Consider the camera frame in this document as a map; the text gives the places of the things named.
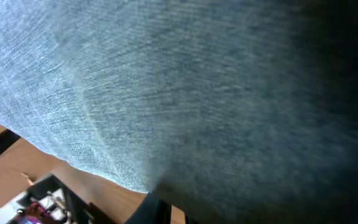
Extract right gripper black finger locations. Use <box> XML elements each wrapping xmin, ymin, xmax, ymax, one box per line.
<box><xmin>125</xmin><ymin>194</ymin><xmax>172</xmax><ymax>224</ymax></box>

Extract cluttered background shelf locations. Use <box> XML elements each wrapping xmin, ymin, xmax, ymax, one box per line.
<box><xmin>7</xmin><ymin>175</ymin><xmax>115</xmax><ymax>224</ymax></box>

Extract light blue denim jeans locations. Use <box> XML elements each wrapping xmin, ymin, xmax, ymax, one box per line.
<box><xmin>0</xmin><ymin>0</ymin><xmax>358</xmax><ymax>223</ymax></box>

